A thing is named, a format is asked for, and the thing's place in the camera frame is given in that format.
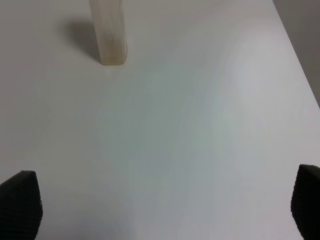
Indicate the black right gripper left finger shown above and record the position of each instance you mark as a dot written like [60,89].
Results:
[21,209]

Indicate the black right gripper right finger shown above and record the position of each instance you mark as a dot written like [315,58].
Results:
[305,201]

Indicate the clear bottle with pink label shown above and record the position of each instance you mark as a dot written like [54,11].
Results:
[109,26]

